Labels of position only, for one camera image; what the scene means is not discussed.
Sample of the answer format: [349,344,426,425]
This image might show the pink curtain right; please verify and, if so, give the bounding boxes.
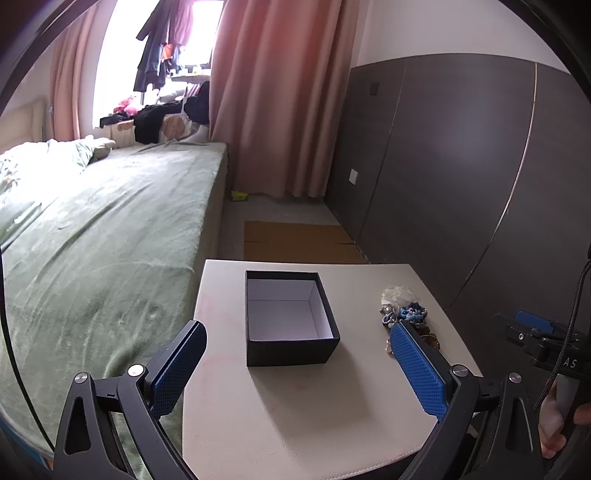
[209,1,360,197]

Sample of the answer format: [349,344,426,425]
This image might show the pile of clothes by window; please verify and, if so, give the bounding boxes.
[98,81,211,148]

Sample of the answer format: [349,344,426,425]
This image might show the white fabric flower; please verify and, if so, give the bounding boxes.
[381,285,417,308]

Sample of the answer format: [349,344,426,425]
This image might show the hanging dark clothes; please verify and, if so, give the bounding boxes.
[133,0,193,93]

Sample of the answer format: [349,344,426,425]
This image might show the white table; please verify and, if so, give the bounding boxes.
[182,260,477,479]

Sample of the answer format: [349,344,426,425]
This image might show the dark grey wardrobe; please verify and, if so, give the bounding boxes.
[325,53,591,324]

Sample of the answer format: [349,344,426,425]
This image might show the black open jewelry box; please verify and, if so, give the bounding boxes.
[245,270,341,368]

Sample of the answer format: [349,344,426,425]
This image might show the black cable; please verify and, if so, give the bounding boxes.
[533,260,591,414]

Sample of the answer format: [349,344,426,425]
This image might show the blue fabric flower brooch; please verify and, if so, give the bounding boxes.
[398,302,428,324]

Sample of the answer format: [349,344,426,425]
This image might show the pink curtain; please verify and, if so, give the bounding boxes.
[209,1,360,197]
[50,0,115,141]

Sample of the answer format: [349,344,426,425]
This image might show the brown cardboard sheet on floor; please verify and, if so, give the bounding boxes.
[243,221,367,265]

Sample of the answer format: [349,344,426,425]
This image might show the small green object on floor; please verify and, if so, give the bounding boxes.
[230,190,249,202]

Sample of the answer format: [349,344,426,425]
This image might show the person's right hand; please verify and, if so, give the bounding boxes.
[538,375,568,459]

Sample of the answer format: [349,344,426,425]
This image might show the green-covered bed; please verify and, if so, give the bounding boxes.
[1,142,228,452]

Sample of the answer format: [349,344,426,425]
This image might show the pink curtain left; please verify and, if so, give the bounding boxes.
[50,0,115,141]

